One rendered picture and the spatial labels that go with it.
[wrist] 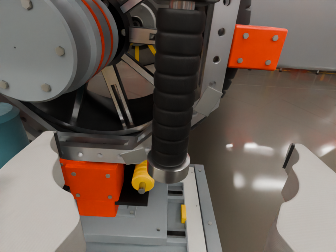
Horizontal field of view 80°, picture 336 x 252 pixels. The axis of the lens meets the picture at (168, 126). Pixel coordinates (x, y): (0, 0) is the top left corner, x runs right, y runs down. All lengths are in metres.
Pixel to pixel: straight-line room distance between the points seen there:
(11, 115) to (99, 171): 0.21
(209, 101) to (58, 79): 0.26
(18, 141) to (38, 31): 0.21
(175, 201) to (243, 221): 0.39
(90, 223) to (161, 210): 0.26
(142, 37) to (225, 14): 0.19
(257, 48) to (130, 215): 0.68
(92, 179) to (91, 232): 0.32
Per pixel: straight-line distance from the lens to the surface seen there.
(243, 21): 0.48
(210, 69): 0.39
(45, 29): 0.26
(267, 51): 0.41
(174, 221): 0.93
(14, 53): 0.28
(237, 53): 0.39
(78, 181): 0.55
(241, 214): 1.22
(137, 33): 0.48
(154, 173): 0.20
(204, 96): 0.40
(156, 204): 0.87
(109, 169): 0.50
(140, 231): 0.80
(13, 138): 0.41
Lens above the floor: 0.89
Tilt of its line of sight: 29 degrees down
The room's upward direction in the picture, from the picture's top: 4 degrees clockwise
